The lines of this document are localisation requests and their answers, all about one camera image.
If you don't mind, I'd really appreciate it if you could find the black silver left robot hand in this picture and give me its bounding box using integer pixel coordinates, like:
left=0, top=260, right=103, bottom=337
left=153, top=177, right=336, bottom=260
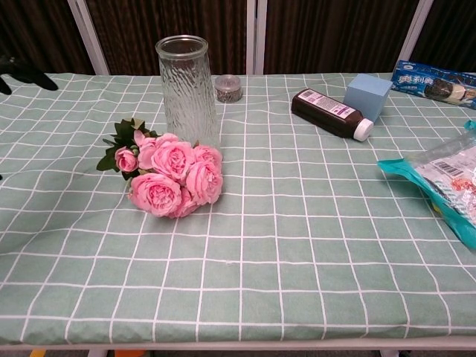
left=0, top=55, right=60, bottom=94

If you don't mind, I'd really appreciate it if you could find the pink rose bouquet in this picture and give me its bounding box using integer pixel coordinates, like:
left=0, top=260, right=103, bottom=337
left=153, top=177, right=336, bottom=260
left=96, top=118, right=224, bottom=219

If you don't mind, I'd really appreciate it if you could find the clear ribbed glass vase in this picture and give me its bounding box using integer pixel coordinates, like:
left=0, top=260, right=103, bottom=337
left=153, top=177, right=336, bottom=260
left=155, top=34, right=222, bottom=150

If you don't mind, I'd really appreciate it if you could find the green white checked tablecloth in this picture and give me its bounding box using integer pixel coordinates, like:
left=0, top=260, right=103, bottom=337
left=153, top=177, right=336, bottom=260
left=0, top=72, right=476, bottom=346

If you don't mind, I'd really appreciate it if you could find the brown bottle white cap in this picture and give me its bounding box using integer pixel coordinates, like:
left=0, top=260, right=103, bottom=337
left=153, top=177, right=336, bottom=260
left=290, top=88, right=375, bottom=142

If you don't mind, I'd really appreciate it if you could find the light blue cube box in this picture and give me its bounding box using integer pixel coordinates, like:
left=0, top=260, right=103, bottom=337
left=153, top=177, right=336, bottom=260
left=342, top=73, right=393, bottom=123

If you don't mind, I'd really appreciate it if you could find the blue cookie package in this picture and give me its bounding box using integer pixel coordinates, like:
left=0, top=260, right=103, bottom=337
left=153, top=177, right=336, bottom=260
left=390, top=59, right=476, bottom=110

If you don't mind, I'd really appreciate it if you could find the teal clear snack bag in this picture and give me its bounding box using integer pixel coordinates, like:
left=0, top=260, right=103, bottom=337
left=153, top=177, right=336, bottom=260
left=377, top=119, right=476, bottom=251

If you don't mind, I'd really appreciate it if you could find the brown screen panel white frame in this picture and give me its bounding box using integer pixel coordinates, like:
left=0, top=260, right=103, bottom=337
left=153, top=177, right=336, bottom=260
left=256, top=0, right=427, bottom=75
left=0, top=0, right=109, bottom=76
left=77, top=0, right=257, bottom=76
left=399, top=0, right=476, bottom=74

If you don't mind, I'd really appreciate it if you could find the white table frame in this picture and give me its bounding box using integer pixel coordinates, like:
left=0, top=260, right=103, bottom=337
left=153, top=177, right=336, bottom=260
left=0, top=340, right=476, bottom=357

